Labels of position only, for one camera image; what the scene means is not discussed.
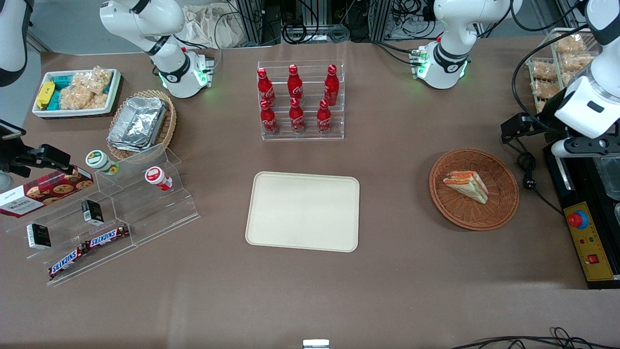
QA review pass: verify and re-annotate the red tartan cookie box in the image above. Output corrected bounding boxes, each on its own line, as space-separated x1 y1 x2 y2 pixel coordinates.
0 166 94 219

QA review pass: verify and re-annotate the clear acrylic bottle rack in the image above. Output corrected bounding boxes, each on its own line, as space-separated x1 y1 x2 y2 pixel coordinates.
257 60 345 142

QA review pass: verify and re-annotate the clear rice cracker bag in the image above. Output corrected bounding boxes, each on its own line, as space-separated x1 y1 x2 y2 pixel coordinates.
73 66 114 96
59 85 110 111

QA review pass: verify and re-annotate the black control box yellow panel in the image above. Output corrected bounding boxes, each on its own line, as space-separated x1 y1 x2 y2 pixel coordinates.
542 141 620 290

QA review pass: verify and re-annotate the black coiled cable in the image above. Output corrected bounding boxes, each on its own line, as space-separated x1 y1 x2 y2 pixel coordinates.
282 21 316 45

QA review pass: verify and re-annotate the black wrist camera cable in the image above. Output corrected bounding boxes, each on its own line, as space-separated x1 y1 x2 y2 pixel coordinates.
512 23 589 131

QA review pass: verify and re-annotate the aluminium frame post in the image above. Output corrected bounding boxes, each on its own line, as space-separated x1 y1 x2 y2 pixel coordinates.
370 0 394 42
235 0 273 47

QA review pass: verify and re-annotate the red cola bottle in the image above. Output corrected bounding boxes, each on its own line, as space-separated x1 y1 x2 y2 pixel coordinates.
257 67 277 107
324 64 340 105
260 99 279 136
287 63 304 102
289 97 306 135
317 99 333 134

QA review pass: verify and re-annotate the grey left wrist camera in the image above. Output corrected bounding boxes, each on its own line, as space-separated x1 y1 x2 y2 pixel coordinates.
551 137 620 159

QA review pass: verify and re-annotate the red lid white cup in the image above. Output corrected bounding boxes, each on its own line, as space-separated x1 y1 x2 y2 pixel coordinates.
144 166 173 191

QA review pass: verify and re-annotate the green lid white cup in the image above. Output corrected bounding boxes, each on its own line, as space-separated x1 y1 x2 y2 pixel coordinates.
85 150 120 175

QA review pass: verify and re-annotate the round brown wicker basket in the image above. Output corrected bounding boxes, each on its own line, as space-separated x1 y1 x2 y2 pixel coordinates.
429 148 520 232

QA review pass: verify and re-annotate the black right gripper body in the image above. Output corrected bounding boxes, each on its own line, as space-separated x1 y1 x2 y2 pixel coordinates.
0 141 35 178

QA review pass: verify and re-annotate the oval light wicker basket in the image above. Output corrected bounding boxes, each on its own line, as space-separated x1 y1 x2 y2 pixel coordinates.
107 89 177 161

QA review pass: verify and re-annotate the small black box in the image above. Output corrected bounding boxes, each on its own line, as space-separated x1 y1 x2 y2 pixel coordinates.
26 222 52 251
81 199 104 226

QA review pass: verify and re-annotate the Snickers chocolate bar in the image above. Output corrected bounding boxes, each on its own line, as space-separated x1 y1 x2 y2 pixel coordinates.
48 244 91 280
86 225 131 249

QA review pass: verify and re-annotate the clear acrylic stepped stand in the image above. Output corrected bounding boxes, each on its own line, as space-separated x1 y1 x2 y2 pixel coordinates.
4 143 202 286

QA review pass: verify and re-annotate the black arm base cable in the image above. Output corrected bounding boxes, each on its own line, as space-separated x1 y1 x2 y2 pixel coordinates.
372 40 418 66

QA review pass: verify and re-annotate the fried snack bag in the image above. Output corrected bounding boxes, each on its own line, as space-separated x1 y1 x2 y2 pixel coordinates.
530 63 558 81
530 80 563 98
559 52 594 74
555 35 585 54

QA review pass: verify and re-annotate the yellow snack packet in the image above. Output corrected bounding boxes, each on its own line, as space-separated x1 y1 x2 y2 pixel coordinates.
36 81 56 110

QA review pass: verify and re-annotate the triangle sandwich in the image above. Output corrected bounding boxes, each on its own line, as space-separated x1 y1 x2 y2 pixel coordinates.
443 171 490 205

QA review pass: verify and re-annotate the black floor cable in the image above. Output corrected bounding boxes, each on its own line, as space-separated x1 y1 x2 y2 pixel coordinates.
449 327 620 349

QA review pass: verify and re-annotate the teal snack packet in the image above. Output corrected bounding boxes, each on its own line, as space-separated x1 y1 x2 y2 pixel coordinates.
51 73 74 111

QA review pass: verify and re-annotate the clear snack display tray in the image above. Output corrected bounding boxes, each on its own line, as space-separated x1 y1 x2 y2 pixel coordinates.
527 28 602 115

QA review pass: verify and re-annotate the white rectangular bin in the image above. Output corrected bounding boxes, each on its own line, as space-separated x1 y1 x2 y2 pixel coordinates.
31 68 122 119

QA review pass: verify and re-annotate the beige plastic tray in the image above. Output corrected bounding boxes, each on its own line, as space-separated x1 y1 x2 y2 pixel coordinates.
245 171 360 253

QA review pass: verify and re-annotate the aluminium foil container stack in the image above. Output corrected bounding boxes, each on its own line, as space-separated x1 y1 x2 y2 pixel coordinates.
107 96 168 153

